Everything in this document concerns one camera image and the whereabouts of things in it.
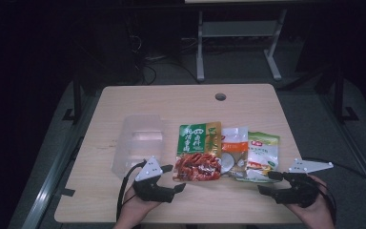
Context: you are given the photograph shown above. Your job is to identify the black floor cables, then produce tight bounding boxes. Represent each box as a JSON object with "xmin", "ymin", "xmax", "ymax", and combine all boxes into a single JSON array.
[{"xmin": 128, "ymin": 32, "xmax": 201, "ymax": 85}]

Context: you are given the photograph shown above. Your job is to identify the silver metal rail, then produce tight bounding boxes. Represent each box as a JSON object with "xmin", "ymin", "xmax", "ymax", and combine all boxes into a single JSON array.
[
  {"xmin": 20, "ymin": 94, "xmax": 104, "ymax": 229},
  {"xmin": 318, "ymin": 94, "xmax": 366, "ymax": 204}
]

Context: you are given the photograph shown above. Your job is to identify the white orange packet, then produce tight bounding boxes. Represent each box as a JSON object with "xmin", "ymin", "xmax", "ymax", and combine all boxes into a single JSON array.
[{"xmin": 219, "ymin": 126, "xmax": 250, "ymax": 178}]

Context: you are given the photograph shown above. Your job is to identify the green sauce packet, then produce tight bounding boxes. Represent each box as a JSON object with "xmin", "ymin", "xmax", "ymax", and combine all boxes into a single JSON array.
[{"xmin": 172, "ymin": 121, "xmax": 223, "ymax": 183}]

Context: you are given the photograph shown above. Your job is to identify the clear plastic container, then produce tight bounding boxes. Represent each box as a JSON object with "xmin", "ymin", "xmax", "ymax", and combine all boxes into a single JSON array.
[{"xmin": 111, "ymin": 114, "xmax": 166, "ymax": 179}]

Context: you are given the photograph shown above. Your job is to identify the person's right hand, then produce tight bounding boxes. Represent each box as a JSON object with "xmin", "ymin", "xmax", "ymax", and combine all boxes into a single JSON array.
[{"xmin": 285, "ymin": 175, "xmax": 336, "ymax": 225}]

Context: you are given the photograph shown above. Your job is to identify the black tape strip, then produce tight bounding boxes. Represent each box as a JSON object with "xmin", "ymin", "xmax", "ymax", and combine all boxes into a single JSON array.
[{"xmin": 60, "ymin": 187, "xmax": 76, "ymax": 198}]

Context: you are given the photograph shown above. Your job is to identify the person's left hand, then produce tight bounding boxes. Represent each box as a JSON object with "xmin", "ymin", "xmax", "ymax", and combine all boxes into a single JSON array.
[{"xmin": 120, "ymin": 185, "xmax": 163, "ymax": 223}]

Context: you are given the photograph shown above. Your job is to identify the white green packet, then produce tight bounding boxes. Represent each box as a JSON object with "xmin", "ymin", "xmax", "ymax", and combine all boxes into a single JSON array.
[{"xmin": 234, "ymin": 131, "xmax": 281, "ymax": 184}]

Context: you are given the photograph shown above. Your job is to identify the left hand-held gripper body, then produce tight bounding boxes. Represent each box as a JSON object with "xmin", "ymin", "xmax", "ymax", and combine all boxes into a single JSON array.
[{"xmin": 132, "ymin": 156, "xmax": 175, "ymax": 203}]

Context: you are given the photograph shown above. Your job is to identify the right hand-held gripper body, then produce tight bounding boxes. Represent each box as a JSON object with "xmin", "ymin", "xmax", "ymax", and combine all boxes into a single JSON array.
[{"xmin": 271, "ymin": 157, "xmax": 335, "ymax": 208}]

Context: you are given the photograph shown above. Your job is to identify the white metal desk frame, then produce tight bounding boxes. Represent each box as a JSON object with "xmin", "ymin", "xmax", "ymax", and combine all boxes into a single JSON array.
[{"xmin": 195, "ymin": 9, "xmax": 288, "ymax": 82}]

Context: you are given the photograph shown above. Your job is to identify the black metal stand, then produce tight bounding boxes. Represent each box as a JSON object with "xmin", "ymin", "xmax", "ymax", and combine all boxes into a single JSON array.
[
  {"xmin": 333, "ymin": 65, "xmax": 360, "ymax": 124},
  {"xmin": 61, "ymin": 72, "xmax": 84, "ymax": 125}
]

